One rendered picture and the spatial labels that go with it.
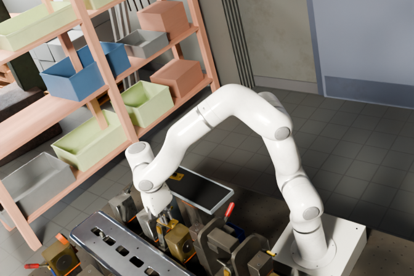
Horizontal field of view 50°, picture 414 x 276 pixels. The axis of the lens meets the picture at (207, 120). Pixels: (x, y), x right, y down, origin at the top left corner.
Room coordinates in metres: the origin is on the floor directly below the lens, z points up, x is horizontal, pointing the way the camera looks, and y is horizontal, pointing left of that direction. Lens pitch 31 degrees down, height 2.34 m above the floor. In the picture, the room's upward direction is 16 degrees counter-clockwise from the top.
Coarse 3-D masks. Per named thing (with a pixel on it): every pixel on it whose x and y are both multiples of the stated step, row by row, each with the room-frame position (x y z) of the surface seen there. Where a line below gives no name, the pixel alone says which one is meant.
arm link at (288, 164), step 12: (264, 96) 1.28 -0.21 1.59; (276, 144) 1.22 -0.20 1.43; (288, 144) 1.21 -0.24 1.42; (276, 156) 1.21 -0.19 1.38; (288, 156) 1.20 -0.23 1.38; (300, 156) 1.24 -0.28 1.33; (276, 168) 1.24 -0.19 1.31; (288, 168) 1.20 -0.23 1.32; (300, 168) 1.29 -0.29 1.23; (288, 180) 1.28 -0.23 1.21
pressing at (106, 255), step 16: (80, 224) 1.62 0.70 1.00; (96, 224) 1.59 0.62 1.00; (112, 224) 1.56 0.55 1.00; (80, 240) 1.51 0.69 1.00; (96, 240) 1.48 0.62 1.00; (128, 240) 1.43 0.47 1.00; (144, 240) 1.40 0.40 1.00; (96, 256) 1.39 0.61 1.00; (112, 256) 1.36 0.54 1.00; (128, 256) 1.34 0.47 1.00; (144, 256) 1.31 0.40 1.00; (160, 256) 1.29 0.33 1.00; (112, 272) 1.28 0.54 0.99; (128, 272) 1.25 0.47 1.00; (144, 272) 1.23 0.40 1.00; (160, 272) 1.21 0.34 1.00; (176, 272) 1.18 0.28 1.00
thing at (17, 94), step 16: (0, 0) 4.66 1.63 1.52; (0, 16) 4.62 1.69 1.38; (16, 64) 4.58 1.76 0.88; (32, 64) 4.66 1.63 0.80; (16, 80) 4.72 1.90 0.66; (32, 80) 4.62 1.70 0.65; (0, 96) 4.62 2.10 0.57; (16, 96) 4.49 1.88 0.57; (32, 96) 4.41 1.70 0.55; (0, 112) 4.24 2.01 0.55; (16, 112) 4.30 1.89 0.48; (48, 128) 4.40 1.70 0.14; (32, 144) 4.29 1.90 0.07; (0, 160) 4.11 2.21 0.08
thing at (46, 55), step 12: (60, 0) 5.89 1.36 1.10; (108, 12) 5.30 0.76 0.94; (96, 24) 5.15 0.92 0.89; (108, 24) 5.26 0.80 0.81; (72, 36) 5.04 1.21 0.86; (108, 36) 5.22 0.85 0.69; (36, 48) 5.26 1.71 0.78; (48, 48) 5.08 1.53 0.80; (60, 48) 4.88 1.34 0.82; (36, 60) 5.38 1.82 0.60; (48, 60) 5.17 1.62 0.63; (108, 96) 5.03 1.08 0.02
